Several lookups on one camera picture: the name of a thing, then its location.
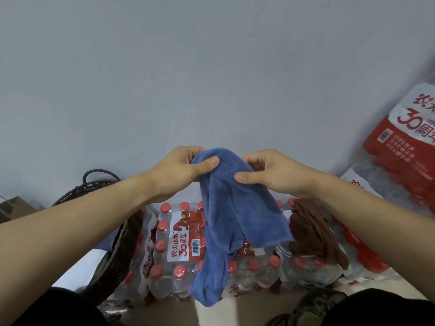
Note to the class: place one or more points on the person's left hand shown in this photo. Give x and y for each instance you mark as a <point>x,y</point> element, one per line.
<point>173,174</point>

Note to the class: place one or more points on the person's right hand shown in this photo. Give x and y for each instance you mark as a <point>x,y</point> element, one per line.
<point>285,173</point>

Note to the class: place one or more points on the light blue towel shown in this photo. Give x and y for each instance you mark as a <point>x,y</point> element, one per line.
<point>238,213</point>

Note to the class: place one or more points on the brown towel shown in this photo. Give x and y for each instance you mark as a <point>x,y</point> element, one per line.
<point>316,230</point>

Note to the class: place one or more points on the dark brown wicker basket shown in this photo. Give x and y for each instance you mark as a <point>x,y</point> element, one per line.
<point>122,247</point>

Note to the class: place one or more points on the cream towel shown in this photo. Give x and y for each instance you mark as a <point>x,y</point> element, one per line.
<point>78,271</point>

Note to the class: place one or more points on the person's left forearm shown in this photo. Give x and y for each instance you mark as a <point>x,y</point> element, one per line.
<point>64,241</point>

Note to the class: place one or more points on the person's right forearm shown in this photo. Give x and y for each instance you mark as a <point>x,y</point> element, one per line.
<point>380,220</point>

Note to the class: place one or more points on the person's right grey shoe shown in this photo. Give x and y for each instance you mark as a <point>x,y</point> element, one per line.
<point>312,305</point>

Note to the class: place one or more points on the brown paper bag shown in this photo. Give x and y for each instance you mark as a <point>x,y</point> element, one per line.
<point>17,208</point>

